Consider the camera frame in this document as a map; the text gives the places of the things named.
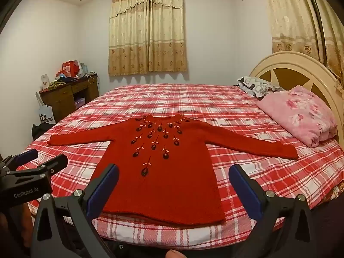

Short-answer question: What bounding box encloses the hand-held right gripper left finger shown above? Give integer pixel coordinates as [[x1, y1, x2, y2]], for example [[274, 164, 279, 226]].
[[32, 164, 119, 258]]

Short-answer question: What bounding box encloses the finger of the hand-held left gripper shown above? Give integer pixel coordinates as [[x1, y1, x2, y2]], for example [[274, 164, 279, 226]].
[[0, 149, 39, 171], [8, 154, 68, 180]]

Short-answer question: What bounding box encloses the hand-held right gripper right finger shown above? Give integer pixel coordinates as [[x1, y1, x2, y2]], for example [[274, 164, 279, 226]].
[[228, 164, 321, 258]]

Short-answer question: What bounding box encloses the red embroidered sweater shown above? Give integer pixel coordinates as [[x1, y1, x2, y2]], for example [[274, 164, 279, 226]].
[[47, 114, 299, 226]]

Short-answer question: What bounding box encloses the person's left hand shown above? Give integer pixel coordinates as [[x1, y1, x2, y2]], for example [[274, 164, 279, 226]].
[[0, 204, 31, 249]]

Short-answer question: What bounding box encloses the person's right hand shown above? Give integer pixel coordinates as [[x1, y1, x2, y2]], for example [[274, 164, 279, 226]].
[[166, 249, 186, 258]]

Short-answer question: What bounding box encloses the black bag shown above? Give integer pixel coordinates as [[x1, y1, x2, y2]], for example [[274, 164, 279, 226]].
[[32, 124, 55, 140]]

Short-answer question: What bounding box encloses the white paper bag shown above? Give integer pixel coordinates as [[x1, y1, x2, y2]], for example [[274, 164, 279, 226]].
[[36, 93, 56, 125]]

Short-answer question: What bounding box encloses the brown wooden desk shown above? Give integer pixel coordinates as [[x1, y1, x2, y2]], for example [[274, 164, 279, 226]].
[[39, 73, 100, 124]]

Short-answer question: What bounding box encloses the pile of cloths on desk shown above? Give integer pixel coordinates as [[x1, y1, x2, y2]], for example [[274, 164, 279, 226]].
[[48, 72, 79, 90]]

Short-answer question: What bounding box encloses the floral bed skirt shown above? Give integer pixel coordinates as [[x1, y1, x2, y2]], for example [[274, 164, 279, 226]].
[[321, 180, 344, 203]]

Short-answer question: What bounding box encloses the red plaid bedsheet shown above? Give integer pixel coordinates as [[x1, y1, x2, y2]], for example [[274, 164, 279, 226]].
[[16, 83, 344, 244]]

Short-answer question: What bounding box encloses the red gift box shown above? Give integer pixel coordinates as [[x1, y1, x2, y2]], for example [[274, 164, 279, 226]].
[[62, 60, 80, 79]]

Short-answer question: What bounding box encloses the grey patterned pillow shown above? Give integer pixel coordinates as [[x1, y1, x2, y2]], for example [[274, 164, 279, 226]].
[[237, 76, 285, 98]]

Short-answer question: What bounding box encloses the cream wooden headboard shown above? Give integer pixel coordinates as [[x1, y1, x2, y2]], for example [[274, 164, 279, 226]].
[[249, 51, 344, 140]]

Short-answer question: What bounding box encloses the beige window curtain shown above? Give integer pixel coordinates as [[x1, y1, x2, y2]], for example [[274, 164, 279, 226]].
[[108, 0, 187, 77]]

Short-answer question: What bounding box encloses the beige floral door curtain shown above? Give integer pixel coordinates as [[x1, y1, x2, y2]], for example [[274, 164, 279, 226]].
[[262, 0, 344, 86]]

